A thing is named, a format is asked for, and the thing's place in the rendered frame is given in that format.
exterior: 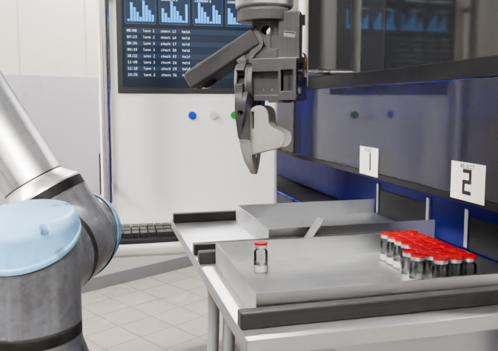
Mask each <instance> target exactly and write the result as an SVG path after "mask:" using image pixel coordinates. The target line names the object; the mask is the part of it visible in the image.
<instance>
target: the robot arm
mask: <svg viewBox="0 0 498 351"><path fill-rule="evenodd" d="M292 8H293V0H236V9H237V10H239V11H238V12H237V23H239V24H245V25H252V29H249V30H248V31H247V32H245V33H243V34H242V35H241V36H239V37H238V38H236V39H234V40H233V41H232V42H231V43H229V44H227V45H226V46H224V47H223V48H222V49H220V50H218V51H217V52H215V53H214V54H213V55H211V56H209V57H208V58H206V59H205V60H204V61H202V62H199V63H198V64H196V65H195V66H194V67H193V68H191V69H190V70H188V71H187V72H186V73H185V75H184V77H185V79H186V81H187V83H188V85H189V87H190V88H192V89H198V90H205V89H207V88H210V87H212V86H213V85H214V84H215V83H216V82H217V81H219V80H220V79H222V78H224V77H225V76H226V75H228V74H230V73H232V72H233V71H235V73H234V91H235V118H236V129H237V134H238V138H239V143H240V148H241V151H242V156H243V159H244V162H245V163H246V165H247V167H248V169H249V171H250V173H251V174H255V175H256V174H257V173H258V169H259V162H260V156H261V153H264V152H267V151H271V150H276V149H279V148H281V147H286V146H288V145H289V144H290V142H291V133H290V131H288V130H286V129H285V128H283V127H280V126H279V125H278V124H277V123H276V111H275V110H274V109H273V108H272V106H269V105H265V101H268V103H293V102H294V101H304V100H307V86H308V57H307V55H306V54H305V53H303V52H302V26H305V14H302V13H301V12H300V11H289V10H291V9H292ZM268 28H270V32H269V34H267V30H268ZM302 54H303V55H304V57H302ZM305 58H306V60H305ZM0 190H1V192H2V194H3V196H4V197H5V200H6V204H3V205H1V206H0V351H89V349H88V347H87V344H86V341H85V339H84V336H83V330H82V287H83V286H84V285H85V284H86V283H87V282H88V281H89V280H90V279H91V278H93V277H94V276H95V275H97V274H99V273H100V272H101V271H102V270H103V269H104V268H105V267H106V266H107V265H108V264H109V263H110V262H111V260H112V259H113V257H114V255H115V254H116V251H117V249H118V248H119V245H120V241H121V237H122V226H121V222H120V219H119V215H118V213H117V212H116V210H115V208H114V207H113V205H112V204H111V203H110V202H109V201H108V200H106V199H105V198H103V197H101V196H100V195H97V194H95V193H92V192H91V190H90V188H89V187H88V185H87V183H86V182H85V181H84V179H83V178H82V176H81V174H80V173H79V172H78V171H74V170H69V169H66V168H64V167H63V166H62V165H61V164H60V162H59V160H58V159H57V157H56V156H55V154H54V153H53V151H52V150H51V148H50V146H49V145H48V143H47V142H46V140H45V139H44V137H43V135H42V134H41V132H40V131H39V129H38V127H37V126H36V124H35V123H34V121H33V120H32V118H31V117H30V115H29V113H28V112H27V111H26V109H25V107H24V105H23V104H22V103H21V101H20V99H19V97H18V96H17V95H16V93H15V91H14V90H13V88H12V87H11V86H10V83H9V82H8V80H7V79H6V78H5V76H4V74H3V72H2V71H1V70H0Z"/></svg>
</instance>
